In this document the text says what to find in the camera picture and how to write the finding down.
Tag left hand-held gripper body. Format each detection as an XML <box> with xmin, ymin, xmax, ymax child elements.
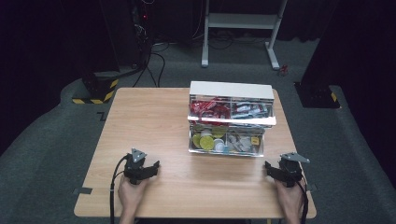
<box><xmin>123</xmin><ymin>147</ymin><xmax>148</xmax><ymax>186</ymax></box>

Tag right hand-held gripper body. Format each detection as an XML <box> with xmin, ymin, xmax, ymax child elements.
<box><xmin>278</xmin><ymin>151</ymin><xmax>311</xmax><ymax>189</ymax></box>

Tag clear drawer with white sachets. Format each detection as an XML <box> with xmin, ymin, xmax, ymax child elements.
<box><xmin>188</xmin><ymin>123</ymin><xmax>266</xmax><ymax>158</ymax></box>

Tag person's right hand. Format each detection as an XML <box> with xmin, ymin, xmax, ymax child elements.
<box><xmin>274</xmin><ymin>179</ymin><xmax>305</xmax><ymax>217</ymax></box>

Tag pile of white sachets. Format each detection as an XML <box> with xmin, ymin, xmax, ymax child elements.
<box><xmin>227</xmin><ymin>133</ymin><xmax>263</xmax><ymax>154</ymax></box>

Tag grey tape strip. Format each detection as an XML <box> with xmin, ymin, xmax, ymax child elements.
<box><xmin>72</xmin><ymin>187</ymin><xmax>93</xmax><ymax>196</ymax></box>

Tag group of green white capsules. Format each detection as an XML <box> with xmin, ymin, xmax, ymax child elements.
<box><xmin>191</xmin><ymin>126</ymin><xmax>229</xmax><ymax>153</ymax></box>

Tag pile of silver red packets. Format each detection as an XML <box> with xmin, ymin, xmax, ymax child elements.
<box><xmin>232</xmin><ymin>102</ymin><xmax>273</xmax><ymax>120</ymax></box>

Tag clear drawer with red packets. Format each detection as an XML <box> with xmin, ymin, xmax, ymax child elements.
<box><xmin>187</xmin><ymin>94</ymin><xmax>277</xmax><ymax>128</ymax></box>

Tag black yellow striped stand base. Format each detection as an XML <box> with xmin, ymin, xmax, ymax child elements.
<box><xmin>71</xmin><ymin>72</ymin><xmax>120</xmax><ymax>105</ymax></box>

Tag dark equipment rack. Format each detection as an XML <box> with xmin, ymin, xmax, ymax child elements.
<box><xmin>130</xmin><ymin>0</ymin><xmax>154</xmax><ymax>68</ymax></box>

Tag white metal stand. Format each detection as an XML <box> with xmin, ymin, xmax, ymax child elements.
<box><xmin>201</xmin><ymin>0</ymin><xmax>290</xmax><ymax>71</ymax></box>

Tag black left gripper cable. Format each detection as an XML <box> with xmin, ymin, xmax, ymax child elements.
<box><xmin>109</xmin><ymin>154</ymin><xmax>130</xmax><ymax>224</ymax></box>

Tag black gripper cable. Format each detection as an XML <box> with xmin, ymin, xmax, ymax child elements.
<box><xmin>295</xmin><ymin>175</ymin><xmax>310</xmax><ymax>224</ymax></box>
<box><xmin>109</xmin><ymin>154</ymin><xmax>130</xmax><ymax>224</ymax></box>

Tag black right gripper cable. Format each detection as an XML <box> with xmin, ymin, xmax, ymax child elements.
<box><xmin>295</xmin><ymin>175</ymin><xmax>310</xmax><ymax>224</ymax></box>

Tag black floor cables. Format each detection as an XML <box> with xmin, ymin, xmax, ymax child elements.
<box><xmin>132</xmin><ymin>39</ymin><xmax>171</xmax><ymax>89</ymax></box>

